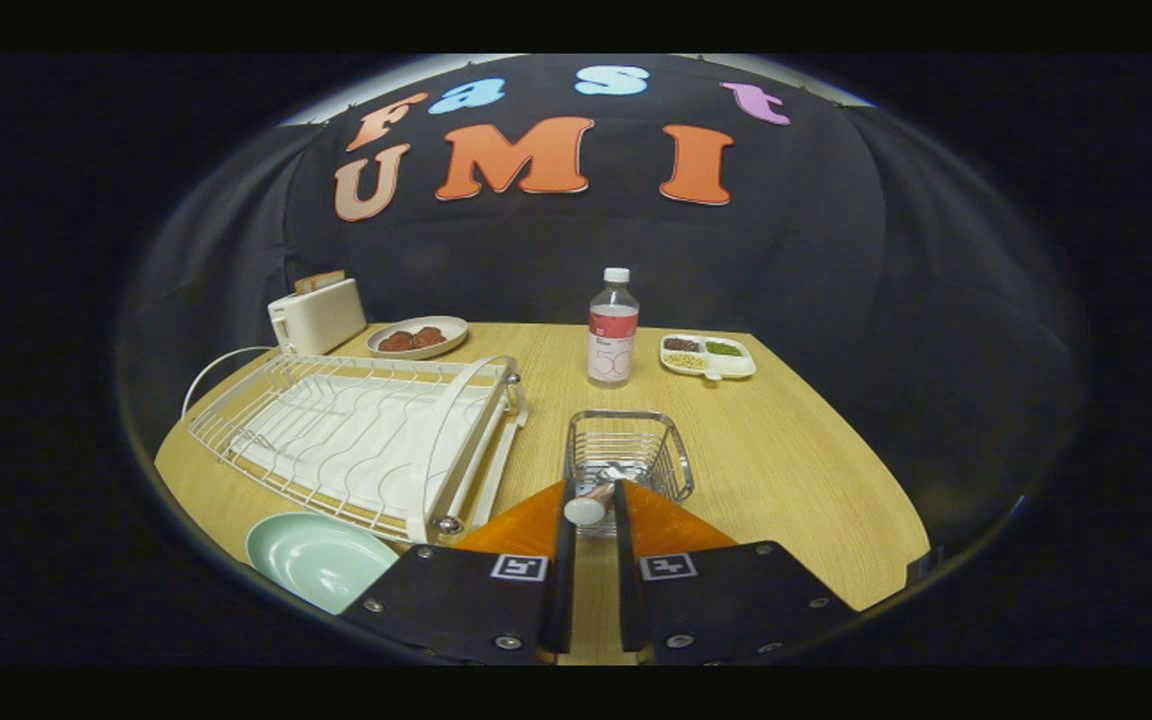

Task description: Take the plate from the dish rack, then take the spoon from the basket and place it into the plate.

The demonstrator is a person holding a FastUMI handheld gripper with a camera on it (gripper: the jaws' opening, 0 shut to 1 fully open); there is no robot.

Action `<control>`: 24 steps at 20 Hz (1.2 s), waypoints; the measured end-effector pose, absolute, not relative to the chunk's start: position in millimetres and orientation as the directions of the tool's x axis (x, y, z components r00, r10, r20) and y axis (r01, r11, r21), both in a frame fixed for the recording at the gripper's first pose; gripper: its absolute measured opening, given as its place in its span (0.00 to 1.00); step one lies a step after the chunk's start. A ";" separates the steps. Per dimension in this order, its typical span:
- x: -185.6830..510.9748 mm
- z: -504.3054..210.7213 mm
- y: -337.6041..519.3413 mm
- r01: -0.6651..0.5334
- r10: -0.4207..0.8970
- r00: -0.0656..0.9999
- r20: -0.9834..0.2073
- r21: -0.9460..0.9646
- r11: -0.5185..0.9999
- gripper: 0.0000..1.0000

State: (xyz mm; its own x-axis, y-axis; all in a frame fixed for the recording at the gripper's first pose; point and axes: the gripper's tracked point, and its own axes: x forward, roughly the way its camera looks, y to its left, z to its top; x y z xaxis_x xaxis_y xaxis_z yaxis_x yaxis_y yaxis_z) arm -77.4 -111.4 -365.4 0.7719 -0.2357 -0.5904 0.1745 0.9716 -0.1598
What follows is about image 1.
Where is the white plate with meat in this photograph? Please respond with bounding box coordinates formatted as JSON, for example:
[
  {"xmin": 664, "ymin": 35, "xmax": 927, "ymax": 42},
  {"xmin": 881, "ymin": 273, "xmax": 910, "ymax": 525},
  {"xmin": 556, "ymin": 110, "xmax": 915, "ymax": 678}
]
[{"xmin": 366, "ymin": 315, "xmax": 470, "ymax": 360}]

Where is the mint green plate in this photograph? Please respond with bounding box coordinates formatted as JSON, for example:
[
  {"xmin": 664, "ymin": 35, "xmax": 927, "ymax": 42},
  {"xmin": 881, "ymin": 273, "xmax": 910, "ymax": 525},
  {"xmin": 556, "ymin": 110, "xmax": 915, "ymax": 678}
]
[{"xmin": 245, "ymin": 512, "xmax": 402, "ymax": 615}]

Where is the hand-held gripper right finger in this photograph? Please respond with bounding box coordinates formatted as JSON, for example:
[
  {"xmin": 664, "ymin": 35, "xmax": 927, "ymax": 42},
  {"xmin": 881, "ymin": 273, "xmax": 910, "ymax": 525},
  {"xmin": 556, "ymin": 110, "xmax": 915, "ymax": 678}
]
[{"xmin": 614, "ymin": 479, "xmax": 857, "ymax": 666}]

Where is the clear bottle with red label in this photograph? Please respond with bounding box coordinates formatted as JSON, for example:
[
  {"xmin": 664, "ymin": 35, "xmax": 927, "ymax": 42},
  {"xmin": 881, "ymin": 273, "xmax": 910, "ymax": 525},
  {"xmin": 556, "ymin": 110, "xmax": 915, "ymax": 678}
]
[{"xmin": 587, "ymin": 267, "xmax": 640, "ymax": 389}]

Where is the white wire dish rack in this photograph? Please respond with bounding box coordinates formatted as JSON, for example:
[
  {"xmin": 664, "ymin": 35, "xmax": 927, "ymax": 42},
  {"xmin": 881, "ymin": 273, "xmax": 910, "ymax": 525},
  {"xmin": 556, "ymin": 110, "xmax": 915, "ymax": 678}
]
[{"xmin": 181, "ymin": 345, "xmax": 531, "ymax": 546}]

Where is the metal spoon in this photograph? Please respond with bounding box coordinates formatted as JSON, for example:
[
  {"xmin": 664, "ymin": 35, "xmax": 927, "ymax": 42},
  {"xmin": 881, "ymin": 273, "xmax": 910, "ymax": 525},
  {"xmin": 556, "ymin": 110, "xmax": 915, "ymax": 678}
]
[{"xmin": 563, "ymin": 465, "xmax": 647, "ymax": 528}]

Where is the white toaster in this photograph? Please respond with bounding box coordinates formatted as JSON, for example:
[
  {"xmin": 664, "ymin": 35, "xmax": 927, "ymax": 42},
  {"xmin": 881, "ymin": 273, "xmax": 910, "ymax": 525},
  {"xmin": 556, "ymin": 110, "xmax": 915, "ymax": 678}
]
[{"xmin": 267, "ymin": 278, "xmax": 368, "ymax": 357}]

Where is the metal wire basket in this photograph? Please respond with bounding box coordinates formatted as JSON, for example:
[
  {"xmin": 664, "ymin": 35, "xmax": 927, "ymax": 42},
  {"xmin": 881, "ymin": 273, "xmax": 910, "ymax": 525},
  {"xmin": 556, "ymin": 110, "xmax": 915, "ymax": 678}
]
[{"xmin": 563, "ymin": 409, "xmax": 695, "ymax": 539}]

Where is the white divided tray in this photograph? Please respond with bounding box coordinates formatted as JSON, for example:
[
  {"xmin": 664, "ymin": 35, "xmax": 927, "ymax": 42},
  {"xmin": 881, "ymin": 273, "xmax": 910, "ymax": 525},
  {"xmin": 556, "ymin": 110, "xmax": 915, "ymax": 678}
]
[{"xmin": 659, "ymin": 333, "xmax": 757, "ymax": 382}]

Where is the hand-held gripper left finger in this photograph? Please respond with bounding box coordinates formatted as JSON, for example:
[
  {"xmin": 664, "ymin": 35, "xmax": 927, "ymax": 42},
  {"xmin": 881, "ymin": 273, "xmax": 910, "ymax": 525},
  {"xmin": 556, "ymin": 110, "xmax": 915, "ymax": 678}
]
[{"xmin": 341, "ymin": 480, "xmax": 577, "ymax": 666}]

